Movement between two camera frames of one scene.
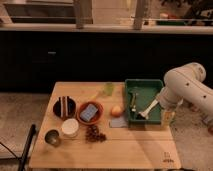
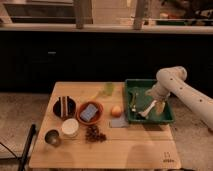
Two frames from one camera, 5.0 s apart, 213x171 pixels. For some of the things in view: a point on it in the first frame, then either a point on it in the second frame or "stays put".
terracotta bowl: (96, 118) stays put
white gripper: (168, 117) → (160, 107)
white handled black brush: (144, 114) stays put
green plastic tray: (140, 95) stays put
